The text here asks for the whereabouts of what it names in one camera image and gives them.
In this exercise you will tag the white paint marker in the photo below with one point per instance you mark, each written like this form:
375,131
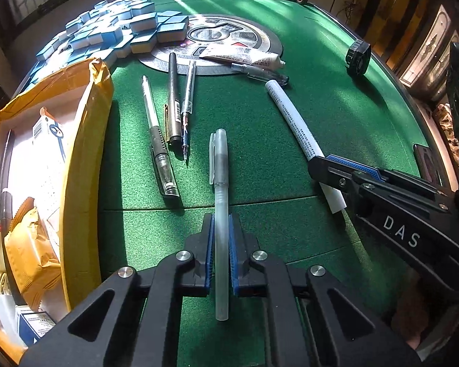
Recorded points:
294,122

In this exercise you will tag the clear pen with dark cap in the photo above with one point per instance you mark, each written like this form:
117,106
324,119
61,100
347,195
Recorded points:
260,73

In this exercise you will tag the translucent white pen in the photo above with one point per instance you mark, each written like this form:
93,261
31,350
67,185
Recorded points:
222,183

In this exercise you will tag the black phone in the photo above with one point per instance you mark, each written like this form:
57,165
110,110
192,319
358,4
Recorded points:
426,162

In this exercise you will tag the blue white small box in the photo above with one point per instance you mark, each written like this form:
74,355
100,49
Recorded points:
34,325

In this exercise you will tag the round metal dice plate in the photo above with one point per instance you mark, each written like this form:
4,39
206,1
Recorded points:
222,34

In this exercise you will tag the yellow taped cardboard box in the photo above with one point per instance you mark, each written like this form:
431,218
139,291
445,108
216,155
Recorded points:
84,198

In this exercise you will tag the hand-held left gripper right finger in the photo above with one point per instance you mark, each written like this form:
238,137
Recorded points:
233,260

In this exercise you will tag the pile of blue mahjong tiles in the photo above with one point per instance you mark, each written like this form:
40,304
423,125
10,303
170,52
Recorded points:
99,34

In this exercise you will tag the white gel pen black grip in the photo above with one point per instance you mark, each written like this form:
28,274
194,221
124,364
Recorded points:
151,114

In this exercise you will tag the long black pen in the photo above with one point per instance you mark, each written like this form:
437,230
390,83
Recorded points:
173,91

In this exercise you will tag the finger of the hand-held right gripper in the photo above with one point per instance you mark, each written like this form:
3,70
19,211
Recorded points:
329,176
352,163

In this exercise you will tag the black ribbed round lid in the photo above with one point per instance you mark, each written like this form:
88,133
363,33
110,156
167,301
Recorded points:
357,56

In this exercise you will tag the wooden cabinet glass doors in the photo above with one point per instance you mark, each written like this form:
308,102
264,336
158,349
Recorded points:
432,53

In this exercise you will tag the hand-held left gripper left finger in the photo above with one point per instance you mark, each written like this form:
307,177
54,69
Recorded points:
210,252

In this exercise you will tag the white ointment tube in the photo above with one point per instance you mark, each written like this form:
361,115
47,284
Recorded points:
241,55

